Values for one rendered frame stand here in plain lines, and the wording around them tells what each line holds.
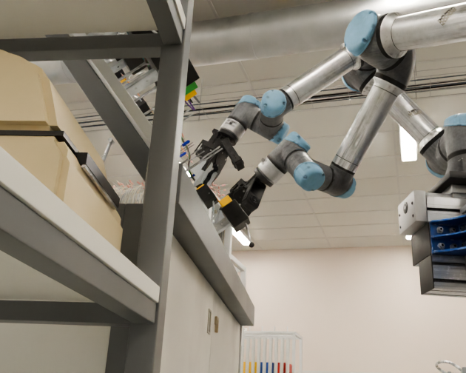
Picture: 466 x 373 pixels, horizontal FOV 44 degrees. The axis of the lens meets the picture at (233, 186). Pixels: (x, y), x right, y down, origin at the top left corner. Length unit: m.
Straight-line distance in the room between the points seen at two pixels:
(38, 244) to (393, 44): 1.23
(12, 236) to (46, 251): 0.05
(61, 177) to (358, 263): 9.56
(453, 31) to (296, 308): 8.78
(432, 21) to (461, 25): 0.08
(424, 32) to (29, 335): 1.08
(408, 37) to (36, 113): 1.09
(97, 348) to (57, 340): 0.06
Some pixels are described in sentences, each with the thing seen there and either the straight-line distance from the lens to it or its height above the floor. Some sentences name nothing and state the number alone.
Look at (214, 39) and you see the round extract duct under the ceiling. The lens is 4.20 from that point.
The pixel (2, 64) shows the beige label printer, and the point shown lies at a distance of 0.61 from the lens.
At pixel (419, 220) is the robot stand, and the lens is 1.63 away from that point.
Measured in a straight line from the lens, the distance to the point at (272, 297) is 10.12.
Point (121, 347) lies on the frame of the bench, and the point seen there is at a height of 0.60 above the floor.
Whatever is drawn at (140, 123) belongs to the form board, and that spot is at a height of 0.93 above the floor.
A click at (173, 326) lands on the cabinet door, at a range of 1.01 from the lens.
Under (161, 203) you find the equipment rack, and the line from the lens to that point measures 0.76.
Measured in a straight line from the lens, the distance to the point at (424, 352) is 9.73.
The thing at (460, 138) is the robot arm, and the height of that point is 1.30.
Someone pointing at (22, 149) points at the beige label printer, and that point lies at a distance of 0.55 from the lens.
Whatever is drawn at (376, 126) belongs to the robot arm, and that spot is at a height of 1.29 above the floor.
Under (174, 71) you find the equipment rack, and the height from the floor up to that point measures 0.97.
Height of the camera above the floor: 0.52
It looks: 22 degrees up
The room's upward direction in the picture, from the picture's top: 3 degrees clockwise
